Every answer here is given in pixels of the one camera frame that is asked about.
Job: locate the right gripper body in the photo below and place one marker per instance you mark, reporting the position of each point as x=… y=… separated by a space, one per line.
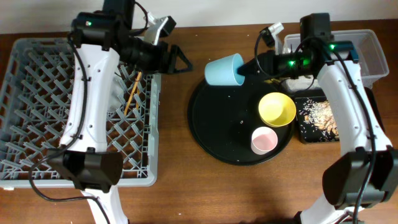
x=277 y=65

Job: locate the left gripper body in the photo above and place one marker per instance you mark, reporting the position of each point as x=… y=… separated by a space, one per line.
x=170 y=58

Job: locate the blue cup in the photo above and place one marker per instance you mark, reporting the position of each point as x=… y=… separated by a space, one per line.
x=224 y=71

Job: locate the wooden chopstick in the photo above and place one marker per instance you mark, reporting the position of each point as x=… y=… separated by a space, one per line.
x=130 y=97
x=137 y=93

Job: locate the grey round plate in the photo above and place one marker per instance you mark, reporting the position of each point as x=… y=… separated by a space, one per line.
x=116 y=90

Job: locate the yellow bowl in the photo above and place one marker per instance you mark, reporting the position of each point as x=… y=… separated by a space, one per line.
x=276 y=109

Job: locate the peanut shells and rice waste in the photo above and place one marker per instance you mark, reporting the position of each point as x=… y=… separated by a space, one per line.
x=320 y=118

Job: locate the pink cup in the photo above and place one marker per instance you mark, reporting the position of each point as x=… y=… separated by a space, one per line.
x=263 y=140

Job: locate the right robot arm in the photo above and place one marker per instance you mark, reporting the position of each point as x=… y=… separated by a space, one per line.
x=366 y=173

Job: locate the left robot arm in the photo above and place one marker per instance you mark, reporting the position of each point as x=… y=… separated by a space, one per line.
x=100 y=42

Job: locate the grey plastic dishwasher rack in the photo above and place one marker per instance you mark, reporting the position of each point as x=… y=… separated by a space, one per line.
x=35 y=98

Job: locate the round black tray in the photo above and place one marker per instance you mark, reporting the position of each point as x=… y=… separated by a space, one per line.
x=223 y=118

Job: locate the black rectangular bin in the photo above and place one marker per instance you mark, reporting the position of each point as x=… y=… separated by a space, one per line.
x=305 y=130

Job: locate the clear plastic bin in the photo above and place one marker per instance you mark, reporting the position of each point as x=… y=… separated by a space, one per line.
x=371 y=59

